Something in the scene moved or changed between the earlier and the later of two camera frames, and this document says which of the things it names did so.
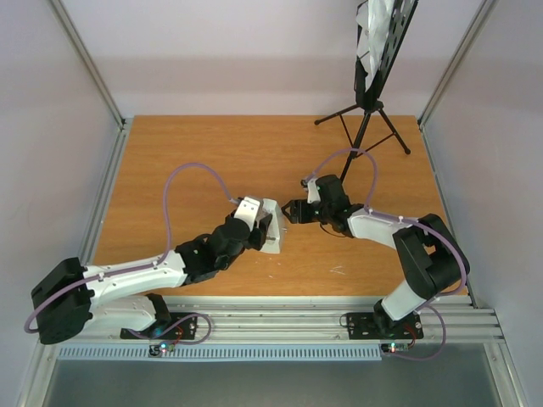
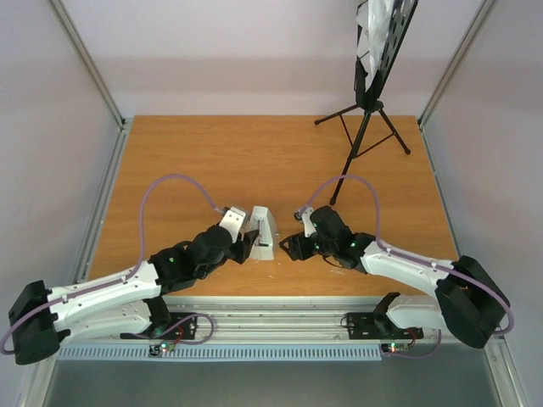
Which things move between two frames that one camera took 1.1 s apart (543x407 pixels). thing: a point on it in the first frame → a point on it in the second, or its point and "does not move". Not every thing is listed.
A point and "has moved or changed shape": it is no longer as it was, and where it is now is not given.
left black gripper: [261, 233] → [244, 246]
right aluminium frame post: [452, 70] does not move
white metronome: [276, 229] has moved or changed shape
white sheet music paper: [374, 16] does not move
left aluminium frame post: [123, 125] does not move
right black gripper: [303, 211] → [303, 247]
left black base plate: [183, 326] does not move
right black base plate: [367, 326] does not move
